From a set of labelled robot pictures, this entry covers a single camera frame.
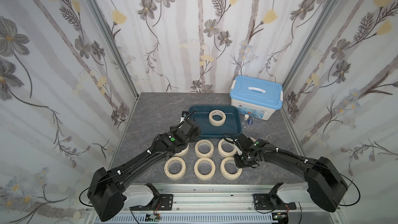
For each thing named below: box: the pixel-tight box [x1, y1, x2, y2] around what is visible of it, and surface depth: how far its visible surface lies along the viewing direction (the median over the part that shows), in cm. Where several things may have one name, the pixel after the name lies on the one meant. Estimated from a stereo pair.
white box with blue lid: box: [229, 75, 284, 121], surface depth 101 cm
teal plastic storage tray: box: [189, 105, 243, 138], surface depth 106 cm
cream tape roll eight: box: [208, 109, 227, 127], surface depth 106 cm
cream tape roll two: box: [219, 157, 243, 181], surface depth 82 cm
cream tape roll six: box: [163, 156, 187, 181], surface depth 83 cm
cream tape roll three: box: [194, 138, 215, 159], surface depth 92 cm
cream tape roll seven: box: [193, 157, 217, 181], surface depth 83 cm
